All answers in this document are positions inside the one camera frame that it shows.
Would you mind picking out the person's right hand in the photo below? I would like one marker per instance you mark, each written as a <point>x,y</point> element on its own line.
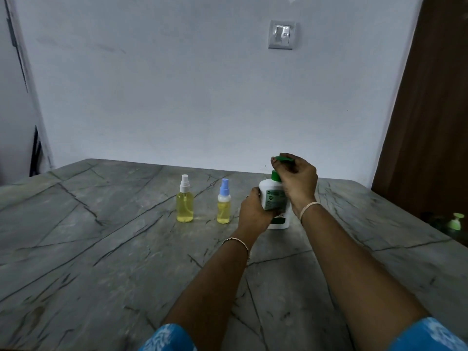
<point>299,182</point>

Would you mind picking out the person's left hand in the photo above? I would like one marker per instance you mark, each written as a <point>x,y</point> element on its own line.
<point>252,215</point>

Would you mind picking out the person's left thumb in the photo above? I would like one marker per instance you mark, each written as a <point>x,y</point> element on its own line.
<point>255,192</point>

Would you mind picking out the person's right fingers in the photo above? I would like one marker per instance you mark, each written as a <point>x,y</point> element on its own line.
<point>286,165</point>

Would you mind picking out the white green pump bottle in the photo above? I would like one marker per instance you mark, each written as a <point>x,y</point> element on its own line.
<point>273,195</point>

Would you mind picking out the person's left forearm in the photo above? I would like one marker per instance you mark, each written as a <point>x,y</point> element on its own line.
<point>215,296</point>

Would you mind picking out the person's right forearm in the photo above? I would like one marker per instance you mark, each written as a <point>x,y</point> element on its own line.
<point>351,274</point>

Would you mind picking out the blue-capped yellow spray bottle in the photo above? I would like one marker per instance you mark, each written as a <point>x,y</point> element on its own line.
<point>223,208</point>

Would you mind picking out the pale wrist band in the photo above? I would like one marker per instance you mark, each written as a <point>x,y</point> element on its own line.
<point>308,209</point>

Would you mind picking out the thin gold bangle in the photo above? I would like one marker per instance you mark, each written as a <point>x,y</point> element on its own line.
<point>239,243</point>

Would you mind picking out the white-capped yellow spray bottle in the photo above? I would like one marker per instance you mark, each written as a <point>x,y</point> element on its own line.
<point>185,204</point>

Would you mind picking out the brown wooden door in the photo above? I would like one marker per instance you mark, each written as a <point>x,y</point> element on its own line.
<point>427,116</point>

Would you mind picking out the blue patterned sleeve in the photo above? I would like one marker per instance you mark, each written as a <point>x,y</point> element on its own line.
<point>168,339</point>
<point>431,336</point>

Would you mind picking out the light green pump dispenser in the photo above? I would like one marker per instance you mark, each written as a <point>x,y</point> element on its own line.
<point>455,222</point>

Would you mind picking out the white wall light switch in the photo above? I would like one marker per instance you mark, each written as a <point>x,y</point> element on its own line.
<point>281,34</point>

